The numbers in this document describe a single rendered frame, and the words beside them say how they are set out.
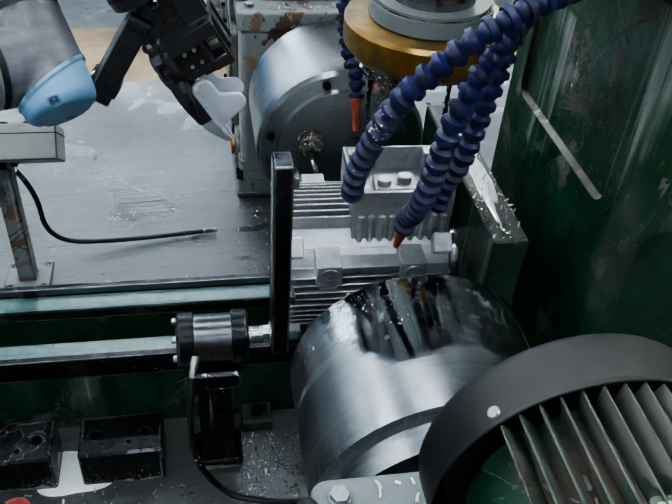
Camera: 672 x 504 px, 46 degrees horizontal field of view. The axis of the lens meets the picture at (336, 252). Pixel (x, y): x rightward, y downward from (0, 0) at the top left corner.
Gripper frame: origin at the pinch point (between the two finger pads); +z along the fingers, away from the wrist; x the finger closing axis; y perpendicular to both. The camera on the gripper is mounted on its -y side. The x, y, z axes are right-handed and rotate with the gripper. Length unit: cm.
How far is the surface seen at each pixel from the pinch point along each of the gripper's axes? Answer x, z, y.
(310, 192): -5.0, 10.2, 6.3
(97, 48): 241, 66, -87
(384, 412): -42.5, 7.4, 9.0
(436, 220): -11.2, 17.8, 18.5
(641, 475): -64, -8, 24
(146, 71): 219, 76, -69
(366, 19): -7.0, -7.2, 21.7
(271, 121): 15.1, 10.3, 3.1
